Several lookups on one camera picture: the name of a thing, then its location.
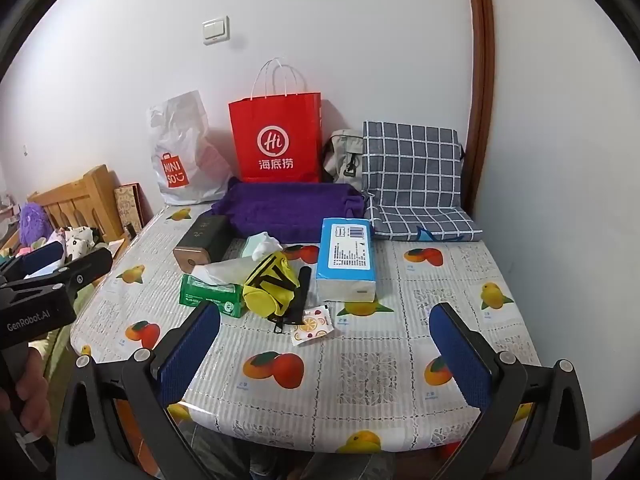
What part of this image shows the white plastic shopping bag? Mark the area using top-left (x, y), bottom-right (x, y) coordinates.
top-left (146, 90), bottom-right (236, 207)

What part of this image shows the fruit print wipe packet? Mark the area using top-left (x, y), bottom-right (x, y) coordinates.
top-left (290, 305), bottom-right (335, 347)

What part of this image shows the beige fabric bag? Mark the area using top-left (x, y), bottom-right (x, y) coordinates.
top-left (321, 129), bottom-right (366, 193)

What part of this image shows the brown wooden door frame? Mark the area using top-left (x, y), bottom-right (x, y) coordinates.
top-left (462, 0), bottom-right (501, 211)

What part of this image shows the purple fuzzy fabric tray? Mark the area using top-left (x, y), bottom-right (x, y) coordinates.
top-left (209, 177), bottom-right (371, 245)

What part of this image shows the person's left hand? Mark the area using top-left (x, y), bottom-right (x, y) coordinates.
top-left (14, 360), bottom-right (52, 443)

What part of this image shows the green tissue pack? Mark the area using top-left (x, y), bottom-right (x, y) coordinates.
top-left (179, 274), bottom-right (249, 319)

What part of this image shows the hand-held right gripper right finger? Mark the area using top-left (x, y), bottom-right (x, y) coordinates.
top-left (429, 301), bottom-right (593, 480)

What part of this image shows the wooden headboard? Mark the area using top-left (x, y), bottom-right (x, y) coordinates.
top-left (25, 164), bottom-right (126, 256)

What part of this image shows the patterned brown notebook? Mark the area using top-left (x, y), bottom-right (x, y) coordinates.
top-left (114, 184), bottom-right (153, 233)

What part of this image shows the blue tissue pack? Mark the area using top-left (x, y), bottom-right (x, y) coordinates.
top-left (316, 217), bottom-right (377, 303)

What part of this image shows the dark box with wooden end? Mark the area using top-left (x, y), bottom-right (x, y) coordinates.
top-left (172, 214), bottom-right (232, 267)

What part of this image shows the white textured cloth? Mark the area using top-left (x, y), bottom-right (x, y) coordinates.
top-left (191, 257), bottom-right (261, 288)

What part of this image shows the black strap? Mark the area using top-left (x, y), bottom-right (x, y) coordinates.
top-left (267, 266), bottom-right (313, 333)

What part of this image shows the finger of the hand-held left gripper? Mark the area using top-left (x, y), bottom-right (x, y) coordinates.
top-left (30, 247), bottom-right (114, 311)
top-left (0, 241), bottom-right (67, 286)

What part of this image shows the yellow pouch with black stripes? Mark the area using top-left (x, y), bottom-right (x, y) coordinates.
top-left (242, 251), bottom-right (301, 318)

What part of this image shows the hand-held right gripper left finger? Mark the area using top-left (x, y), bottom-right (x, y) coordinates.
top-left (55, 302), bottom-right (222, 480)

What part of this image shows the white light switch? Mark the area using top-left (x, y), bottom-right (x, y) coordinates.
top-left (202, 16), bottom-right (231, 45)

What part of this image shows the red paper bag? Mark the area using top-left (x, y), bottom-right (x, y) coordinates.
top-left (228, 58), bottom-right (323, 184)

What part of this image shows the purple plush toy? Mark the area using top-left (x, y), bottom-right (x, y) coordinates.
top-left (19, 202), bottom-right (53, 246)

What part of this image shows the fruit print tablecloth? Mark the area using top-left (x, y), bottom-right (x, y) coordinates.
top-left (69, 205), bottom-right (543, 456)

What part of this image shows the grey checked cushion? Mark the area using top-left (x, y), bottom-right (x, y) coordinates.
top-left (361, 120), bottom-right (485, 243)

